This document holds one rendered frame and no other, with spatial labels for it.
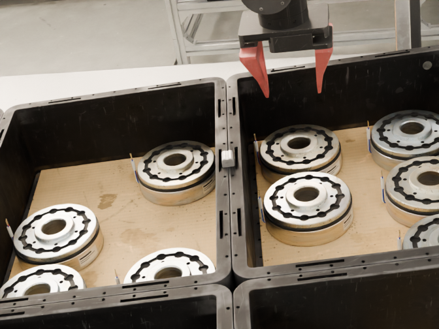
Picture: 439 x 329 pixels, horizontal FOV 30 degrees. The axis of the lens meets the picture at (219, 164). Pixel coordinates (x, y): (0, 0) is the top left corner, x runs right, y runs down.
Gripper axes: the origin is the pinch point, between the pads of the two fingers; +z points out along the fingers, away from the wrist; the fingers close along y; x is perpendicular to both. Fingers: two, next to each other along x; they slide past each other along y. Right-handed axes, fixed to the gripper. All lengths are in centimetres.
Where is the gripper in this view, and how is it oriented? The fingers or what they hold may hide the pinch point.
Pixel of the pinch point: (292, 87)
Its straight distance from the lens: 100.3
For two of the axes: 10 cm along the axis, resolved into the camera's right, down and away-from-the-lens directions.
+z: 1.6, 8.1, 5.7
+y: 9.8, -0.7, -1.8
